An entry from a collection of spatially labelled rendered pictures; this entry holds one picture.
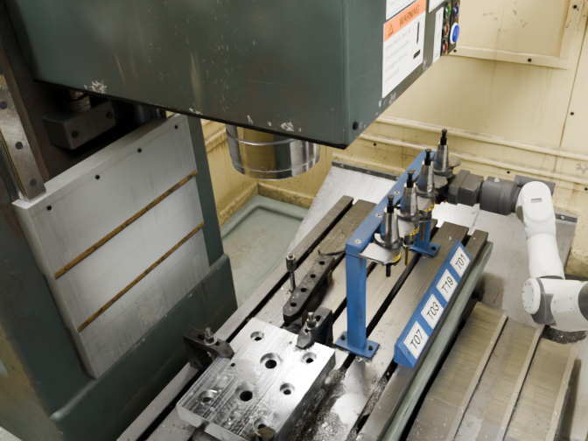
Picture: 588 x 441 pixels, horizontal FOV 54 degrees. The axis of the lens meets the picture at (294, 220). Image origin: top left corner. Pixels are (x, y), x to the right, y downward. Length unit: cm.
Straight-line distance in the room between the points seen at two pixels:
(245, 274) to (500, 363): 98
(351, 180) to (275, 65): 147
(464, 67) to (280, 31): 123
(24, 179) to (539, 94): 142
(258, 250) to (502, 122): 102
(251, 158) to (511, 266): 121
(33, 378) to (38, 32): 75
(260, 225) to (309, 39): 176
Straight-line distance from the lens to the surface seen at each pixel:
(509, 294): 195
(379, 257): 125
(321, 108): 78
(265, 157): 94
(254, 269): 223
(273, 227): 243
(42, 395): 150
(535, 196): 148
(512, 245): 203
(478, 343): 175
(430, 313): 153
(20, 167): 120
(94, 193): 132
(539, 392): 170
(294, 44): 77
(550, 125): 195
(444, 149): 151
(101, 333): 149
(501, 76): 192
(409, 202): 134
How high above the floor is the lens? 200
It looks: 35 degrees down
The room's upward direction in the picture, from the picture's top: 5 degrees counter-clockwise
